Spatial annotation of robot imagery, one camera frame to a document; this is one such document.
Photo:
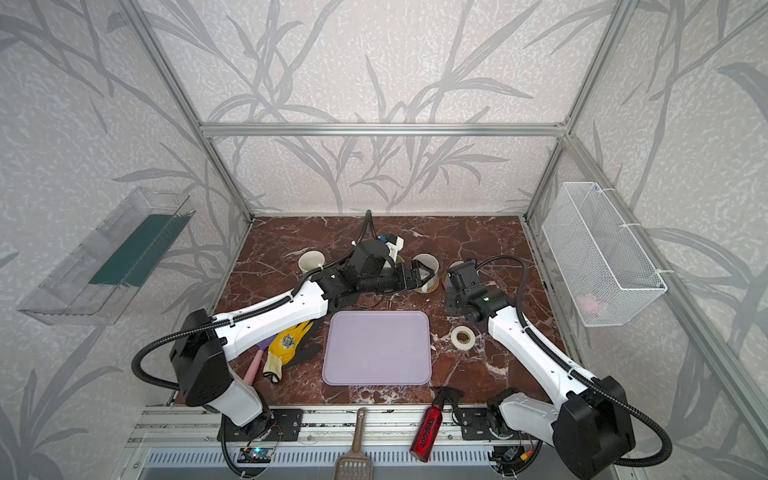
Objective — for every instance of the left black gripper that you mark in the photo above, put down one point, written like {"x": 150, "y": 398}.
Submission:
{"x": 405, "y": 277}

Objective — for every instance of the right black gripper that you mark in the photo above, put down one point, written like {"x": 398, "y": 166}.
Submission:
{"x": 455, "y": 303}

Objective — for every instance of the white mug blue outside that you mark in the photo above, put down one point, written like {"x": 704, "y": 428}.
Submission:
{"x": 311, "y": 260}

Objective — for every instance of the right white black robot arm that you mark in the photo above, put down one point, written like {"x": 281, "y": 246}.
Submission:
{"x": 587, "y": 420}

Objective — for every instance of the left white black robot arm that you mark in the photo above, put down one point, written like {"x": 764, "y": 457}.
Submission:
{"x": 195, "y": 361}

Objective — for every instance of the white tape roll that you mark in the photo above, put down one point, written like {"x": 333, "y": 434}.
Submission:
{"x": 463, "y": 338}

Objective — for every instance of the lavender plastic tray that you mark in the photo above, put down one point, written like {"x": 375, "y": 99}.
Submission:
{"x": 378, "y": 348}

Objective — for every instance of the pink object in basket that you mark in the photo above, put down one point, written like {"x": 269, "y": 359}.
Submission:
{"x": 592, "y": 306}

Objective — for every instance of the yellow black work glove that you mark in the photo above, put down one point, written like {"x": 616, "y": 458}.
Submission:
{"x": 291, "y": 347}

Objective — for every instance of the red spray bottle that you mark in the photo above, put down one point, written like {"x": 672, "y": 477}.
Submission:
{"x": 426, "y": 435}

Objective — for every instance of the purple pink spatula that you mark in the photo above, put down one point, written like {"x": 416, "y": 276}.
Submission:
{"x": 253, "y": 368}

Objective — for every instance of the brown litter scoop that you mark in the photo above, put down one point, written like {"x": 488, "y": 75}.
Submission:
{"x": 355, "y": 465}

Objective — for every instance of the green lit circuit board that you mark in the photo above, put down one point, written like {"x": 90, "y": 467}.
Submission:
{"x": 252, "y": 455}

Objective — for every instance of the green mat in shelf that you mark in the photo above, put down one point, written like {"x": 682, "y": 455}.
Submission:
{"x": 136, "y": 258}

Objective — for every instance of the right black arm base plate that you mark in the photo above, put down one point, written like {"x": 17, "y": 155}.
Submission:
{"x": 487, "y": 424}

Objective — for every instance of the white wire mesh basket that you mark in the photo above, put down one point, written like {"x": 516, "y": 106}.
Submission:
{"x": 597, "y": 253}

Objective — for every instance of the right circuit board with wires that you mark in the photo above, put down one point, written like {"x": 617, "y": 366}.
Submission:
{"x": 511, "y": 456}

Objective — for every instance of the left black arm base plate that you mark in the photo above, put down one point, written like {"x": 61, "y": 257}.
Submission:
{"x": 276, "y": 425}

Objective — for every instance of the clear plastic wall shelf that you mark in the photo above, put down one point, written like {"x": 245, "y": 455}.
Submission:
{"x": 65, "y": 297}

